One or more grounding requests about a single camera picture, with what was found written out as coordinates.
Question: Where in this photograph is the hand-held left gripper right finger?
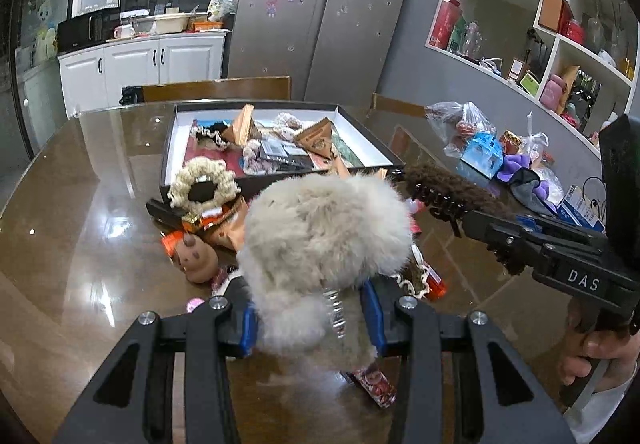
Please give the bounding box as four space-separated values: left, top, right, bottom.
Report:
361 279 576 444

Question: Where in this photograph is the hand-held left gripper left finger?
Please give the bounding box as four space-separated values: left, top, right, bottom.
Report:
52 274 261 444

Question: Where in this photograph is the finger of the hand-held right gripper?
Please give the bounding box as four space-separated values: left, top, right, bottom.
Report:
462 210 552 277
515 215 609 251

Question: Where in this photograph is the brown fuzzy hair claw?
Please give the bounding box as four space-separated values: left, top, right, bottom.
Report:
399 163 527 275

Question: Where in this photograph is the grey fluffy hair claw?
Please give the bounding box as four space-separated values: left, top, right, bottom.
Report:
235 173 417 376

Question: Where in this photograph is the white knitted scrunchie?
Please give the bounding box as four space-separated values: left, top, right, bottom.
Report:
242 140 282 175

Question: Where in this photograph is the black shallow box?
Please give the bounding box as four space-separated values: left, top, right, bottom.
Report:
158 100 407 203

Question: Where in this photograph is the brown triangular snack packet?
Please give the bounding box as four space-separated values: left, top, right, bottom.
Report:
293 117 338 161
222 104 264 148
204 201 252 247

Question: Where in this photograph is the black and cream scrunchie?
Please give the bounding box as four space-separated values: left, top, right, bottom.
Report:
189 121 232 153

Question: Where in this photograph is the person's right forearm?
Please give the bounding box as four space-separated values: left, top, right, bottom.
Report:
564 366 640 444

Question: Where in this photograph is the glossy brown desktop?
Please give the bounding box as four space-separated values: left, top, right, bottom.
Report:
0 96 617 444

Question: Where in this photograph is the person's right hand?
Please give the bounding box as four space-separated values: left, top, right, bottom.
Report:
559 310 640 387

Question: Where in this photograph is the blue and white box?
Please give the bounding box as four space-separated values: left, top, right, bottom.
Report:
554 183 609 233

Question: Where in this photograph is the grey cloth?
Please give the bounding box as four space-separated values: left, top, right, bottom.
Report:
509 168 544 213

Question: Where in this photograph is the purple plush toy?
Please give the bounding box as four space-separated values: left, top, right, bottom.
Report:
496 153 564 205

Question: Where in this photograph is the red snack stick packet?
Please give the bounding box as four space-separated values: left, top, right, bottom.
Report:
349 363 399 411

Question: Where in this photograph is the brown plush toy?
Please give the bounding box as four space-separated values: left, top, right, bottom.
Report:
169 232 219 285

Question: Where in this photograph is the small clear plastic bag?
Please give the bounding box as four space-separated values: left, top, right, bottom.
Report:
519 113 552 161

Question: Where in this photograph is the pink pouch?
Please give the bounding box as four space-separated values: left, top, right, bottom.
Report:
539 72 567 113

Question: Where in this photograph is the cream bobble scrunchie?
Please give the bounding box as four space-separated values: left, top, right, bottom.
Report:
167 157 237 221

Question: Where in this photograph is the wooden chair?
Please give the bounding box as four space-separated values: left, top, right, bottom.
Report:
371 92 428 119
121 76 293 103

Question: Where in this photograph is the black foil packet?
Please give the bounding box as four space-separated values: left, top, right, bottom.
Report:
259 138 309 171

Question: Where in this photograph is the green box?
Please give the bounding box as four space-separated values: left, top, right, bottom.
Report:
447 18 469 54

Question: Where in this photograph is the red jar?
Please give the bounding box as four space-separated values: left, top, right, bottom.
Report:
564 18 587 45

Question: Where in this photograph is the pale pink scrunchie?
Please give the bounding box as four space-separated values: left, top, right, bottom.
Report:
272 110 307 133

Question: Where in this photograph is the red gift box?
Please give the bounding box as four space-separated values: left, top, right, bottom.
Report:
428 0 464 50

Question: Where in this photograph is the brown cardboard box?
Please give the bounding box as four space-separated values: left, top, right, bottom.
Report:
537 0 574 33

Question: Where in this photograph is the wooden chair back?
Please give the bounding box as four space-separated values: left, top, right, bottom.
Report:
121 76 293 103

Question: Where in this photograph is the white kitchen cabinet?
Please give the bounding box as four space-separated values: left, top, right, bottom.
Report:
58 34 227 121

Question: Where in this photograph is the silver refrigerator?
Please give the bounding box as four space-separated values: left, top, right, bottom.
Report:
222 0 427 105

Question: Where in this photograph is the cream plastic basin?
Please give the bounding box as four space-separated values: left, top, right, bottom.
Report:
149 13 194 35

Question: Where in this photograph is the plastic bag of groceries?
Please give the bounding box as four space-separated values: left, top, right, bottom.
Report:
207 0 239 23

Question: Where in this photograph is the black microwave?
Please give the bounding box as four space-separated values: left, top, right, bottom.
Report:
56 7 124 56

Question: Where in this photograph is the glass door with stickers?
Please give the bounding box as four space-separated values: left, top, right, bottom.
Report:
0 0 92 125

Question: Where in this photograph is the white cable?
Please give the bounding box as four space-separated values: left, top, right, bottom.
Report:
474 56 507 75

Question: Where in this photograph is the white wall shelf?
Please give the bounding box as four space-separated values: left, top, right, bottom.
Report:
425 0 640 155

